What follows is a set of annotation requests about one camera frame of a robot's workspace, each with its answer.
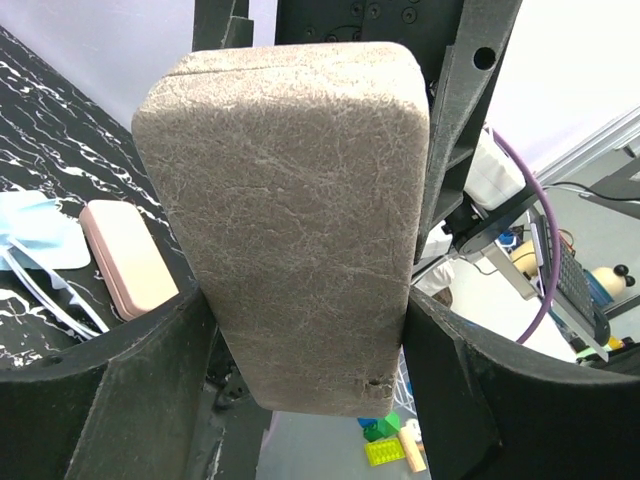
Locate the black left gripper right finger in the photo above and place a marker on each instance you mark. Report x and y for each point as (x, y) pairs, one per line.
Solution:
(490, 408)

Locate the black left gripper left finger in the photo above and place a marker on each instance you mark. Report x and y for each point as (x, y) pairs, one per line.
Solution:
(122, 406)

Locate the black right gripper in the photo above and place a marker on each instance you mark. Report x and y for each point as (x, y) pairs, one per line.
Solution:
(461, 44)

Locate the grey glasses case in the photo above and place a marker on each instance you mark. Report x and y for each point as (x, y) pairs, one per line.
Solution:
(293, 178)

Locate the light blue cloth under sunglasses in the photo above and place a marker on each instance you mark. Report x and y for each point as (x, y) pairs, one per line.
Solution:
(52, 237)

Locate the pink glasses case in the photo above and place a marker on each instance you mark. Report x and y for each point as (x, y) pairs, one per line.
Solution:
(134, 271)

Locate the white frame sunglasses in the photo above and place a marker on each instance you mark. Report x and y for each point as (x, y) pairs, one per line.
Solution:
(12, 251)

